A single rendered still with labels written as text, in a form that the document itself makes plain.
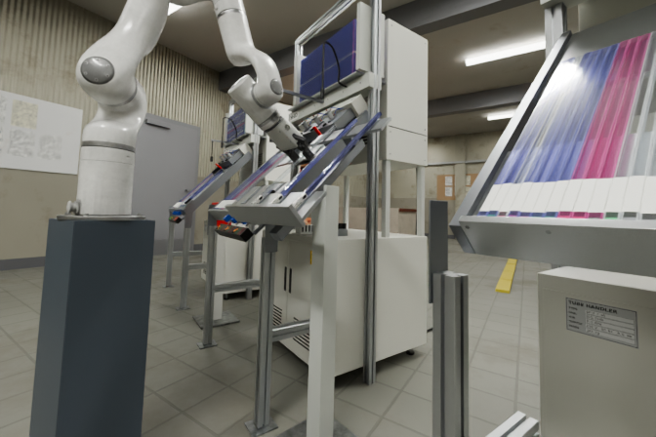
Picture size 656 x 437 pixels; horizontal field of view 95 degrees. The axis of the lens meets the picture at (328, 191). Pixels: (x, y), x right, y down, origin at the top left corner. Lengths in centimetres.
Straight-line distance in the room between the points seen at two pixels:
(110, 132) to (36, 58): 427
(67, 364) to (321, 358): 62
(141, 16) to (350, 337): 135
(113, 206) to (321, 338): 69
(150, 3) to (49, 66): 417
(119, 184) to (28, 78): 421
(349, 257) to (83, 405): 92
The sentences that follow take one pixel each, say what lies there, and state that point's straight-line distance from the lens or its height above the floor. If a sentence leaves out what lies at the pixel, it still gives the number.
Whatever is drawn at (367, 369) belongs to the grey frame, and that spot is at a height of 6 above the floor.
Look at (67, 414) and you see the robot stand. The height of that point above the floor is 27.
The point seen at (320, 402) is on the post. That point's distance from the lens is 110.
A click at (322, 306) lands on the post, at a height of 45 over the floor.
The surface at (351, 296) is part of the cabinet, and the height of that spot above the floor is 38.
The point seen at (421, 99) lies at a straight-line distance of 179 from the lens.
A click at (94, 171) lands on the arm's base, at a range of 96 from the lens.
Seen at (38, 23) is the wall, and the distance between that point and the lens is 536.
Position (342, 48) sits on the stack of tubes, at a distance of 166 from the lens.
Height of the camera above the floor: 73
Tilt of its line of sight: 4 degrees up
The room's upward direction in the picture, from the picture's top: 2 degrees clockwise
